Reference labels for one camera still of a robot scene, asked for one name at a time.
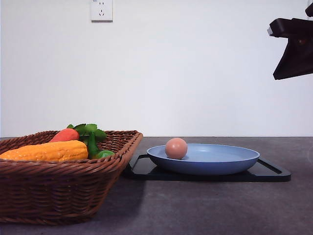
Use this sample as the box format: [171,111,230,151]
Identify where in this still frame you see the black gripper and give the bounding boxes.
[267,2,313,80]

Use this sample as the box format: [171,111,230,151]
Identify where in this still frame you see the black rectangular tray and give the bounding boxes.
[122,154,291,182]

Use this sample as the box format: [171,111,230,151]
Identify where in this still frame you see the brown egg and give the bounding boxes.
[165,138,188,160]

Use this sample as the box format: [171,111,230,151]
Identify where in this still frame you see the orange toy carrot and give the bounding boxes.
[50,124,107,142]

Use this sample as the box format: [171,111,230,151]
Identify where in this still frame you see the yellow toy corn cob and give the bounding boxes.
[0,140,89,161]

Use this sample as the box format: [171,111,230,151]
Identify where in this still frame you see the white wall power socket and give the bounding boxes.
[90,0,113,24]

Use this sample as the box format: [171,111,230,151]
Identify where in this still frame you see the brown wicker basket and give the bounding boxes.
[0,128,143,225]

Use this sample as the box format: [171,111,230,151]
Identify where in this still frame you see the green toy pepper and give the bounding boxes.
[87,131,114,159]

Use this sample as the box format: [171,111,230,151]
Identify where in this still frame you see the blue round plate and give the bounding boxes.
[147,143,260,176]

